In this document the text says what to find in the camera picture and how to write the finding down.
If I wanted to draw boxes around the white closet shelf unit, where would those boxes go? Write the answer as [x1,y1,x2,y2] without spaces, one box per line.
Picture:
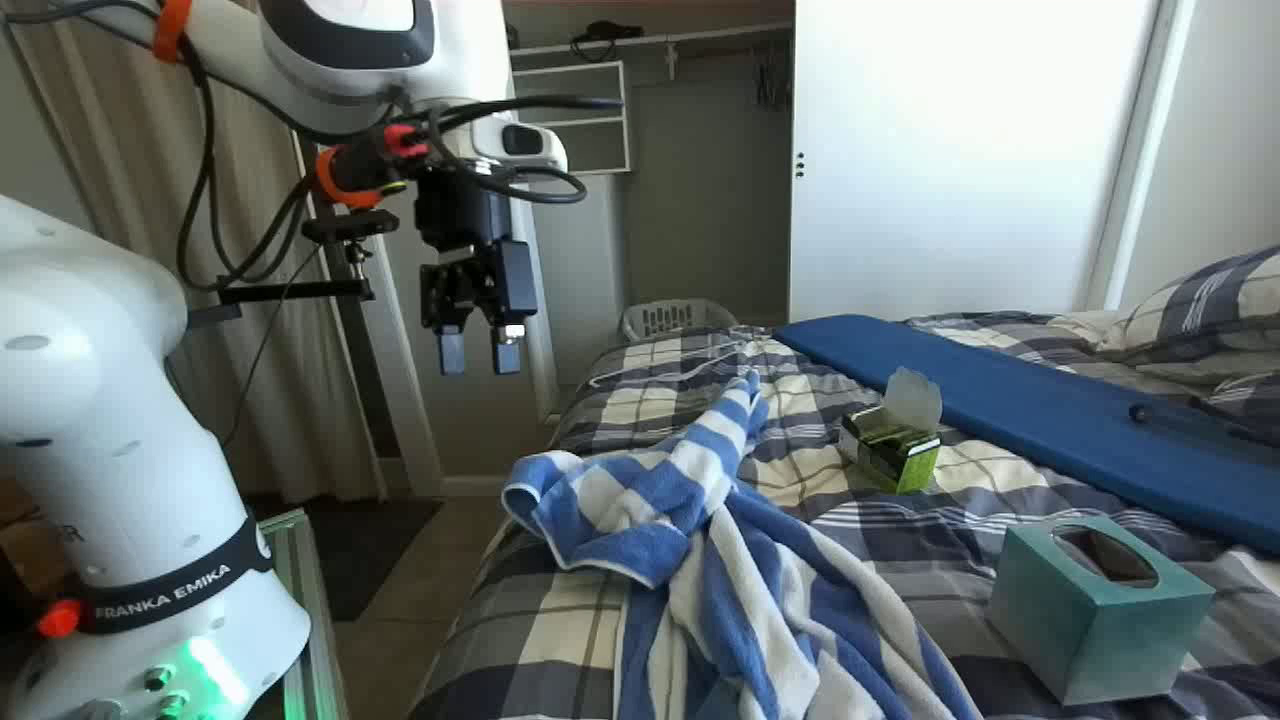
[517,58,631,172]

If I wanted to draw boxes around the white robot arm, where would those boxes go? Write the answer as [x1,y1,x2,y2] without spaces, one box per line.
[0,0,565,720]

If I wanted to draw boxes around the teal tissue box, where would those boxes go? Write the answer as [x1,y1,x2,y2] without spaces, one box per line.
[986,515,1217,705]

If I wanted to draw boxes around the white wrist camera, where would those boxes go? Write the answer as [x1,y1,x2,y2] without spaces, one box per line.
[466,115,566,172]

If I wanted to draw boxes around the blue ironing board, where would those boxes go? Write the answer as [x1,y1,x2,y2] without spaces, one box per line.
[778,316,1280,557]

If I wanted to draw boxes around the white laundry basket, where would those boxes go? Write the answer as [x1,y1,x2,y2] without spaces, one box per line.
[620,299,736,338]

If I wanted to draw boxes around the black camera tripod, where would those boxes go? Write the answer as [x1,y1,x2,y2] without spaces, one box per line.
[174,142,396,446]

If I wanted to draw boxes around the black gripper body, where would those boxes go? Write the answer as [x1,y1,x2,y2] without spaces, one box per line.
[415,172,534,332]

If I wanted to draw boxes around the green white small box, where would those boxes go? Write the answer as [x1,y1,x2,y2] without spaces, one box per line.
[834,366,943,494]

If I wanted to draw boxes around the white closet door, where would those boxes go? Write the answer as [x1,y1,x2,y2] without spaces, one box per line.
[788,0,1155,319]

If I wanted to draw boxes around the blue white striped blanket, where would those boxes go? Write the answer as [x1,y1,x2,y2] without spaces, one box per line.
[498,371,980,720]

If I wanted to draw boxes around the plaid pillow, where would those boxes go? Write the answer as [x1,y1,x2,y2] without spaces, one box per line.
[1110,244,1280,445]

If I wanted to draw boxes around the beige curtain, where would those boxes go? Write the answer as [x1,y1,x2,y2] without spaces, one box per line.
[13,19,388,498]

